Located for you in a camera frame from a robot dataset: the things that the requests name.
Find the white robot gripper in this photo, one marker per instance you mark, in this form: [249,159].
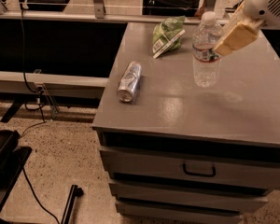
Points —
[263,4]

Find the clear plastic water bottle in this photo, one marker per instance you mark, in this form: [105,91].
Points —
[206,62]

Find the green jalapeno chip bag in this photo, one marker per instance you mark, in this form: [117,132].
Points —
[167,35]

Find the person in dark clothes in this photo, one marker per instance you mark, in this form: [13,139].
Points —
[188,8]

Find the silver aluminium drink can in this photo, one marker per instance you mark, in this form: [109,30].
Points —
[129,82]

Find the grey drawer cabinet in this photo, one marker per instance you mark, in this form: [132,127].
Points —
[234,126]

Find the black bar on floor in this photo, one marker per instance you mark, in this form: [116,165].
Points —
[75,192]

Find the black chair at left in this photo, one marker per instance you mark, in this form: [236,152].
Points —
[12,160]

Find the black drawer handle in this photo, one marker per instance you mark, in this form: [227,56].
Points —
[200,172]

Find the grey metal railing frame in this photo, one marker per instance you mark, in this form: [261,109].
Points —
[106,10]

